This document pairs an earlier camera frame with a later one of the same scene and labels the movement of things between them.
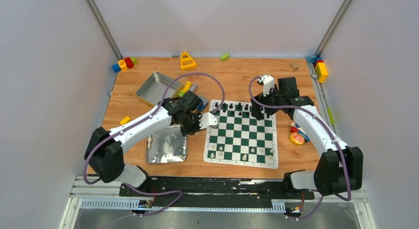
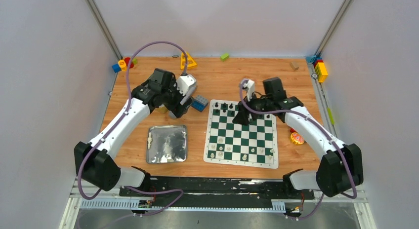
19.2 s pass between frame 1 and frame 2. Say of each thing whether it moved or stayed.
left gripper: moved
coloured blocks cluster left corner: stayed
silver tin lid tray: stayed
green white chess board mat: stayed
